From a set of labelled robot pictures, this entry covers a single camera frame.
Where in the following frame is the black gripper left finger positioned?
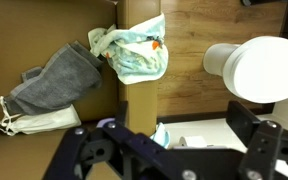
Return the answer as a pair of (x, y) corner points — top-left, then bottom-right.
(42, 100), (172, 180)

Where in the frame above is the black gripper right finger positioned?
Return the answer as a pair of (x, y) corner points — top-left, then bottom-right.
(226, 101), (288, 180)

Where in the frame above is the grey towel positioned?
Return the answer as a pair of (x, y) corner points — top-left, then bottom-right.
(4, 41), (102, 115)

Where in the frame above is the light blue cloth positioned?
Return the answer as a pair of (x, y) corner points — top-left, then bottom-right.
(150, 123), (170, 149)

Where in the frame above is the light blue patterned towel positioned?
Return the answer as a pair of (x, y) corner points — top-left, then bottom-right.
(88, 13), (169, 85)

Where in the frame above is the brown leather sofa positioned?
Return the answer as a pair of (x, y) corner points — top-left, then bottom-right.
(0, 0), (161, 180)

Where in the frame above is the white toilet paper roll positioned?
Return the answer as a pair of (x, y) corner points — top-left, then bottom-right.
(179, 136), (207, 148)

